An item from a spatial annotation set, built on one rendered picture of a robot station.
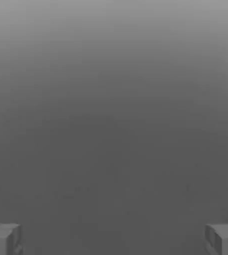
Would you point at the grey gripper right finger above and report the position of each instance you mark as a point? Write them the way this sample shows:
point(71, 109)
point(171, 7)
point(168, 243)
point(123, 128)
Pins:
point(225, 240)

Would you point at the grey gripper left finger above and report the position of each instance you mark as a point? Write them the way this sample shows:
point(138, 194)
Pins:
point(2, 240)

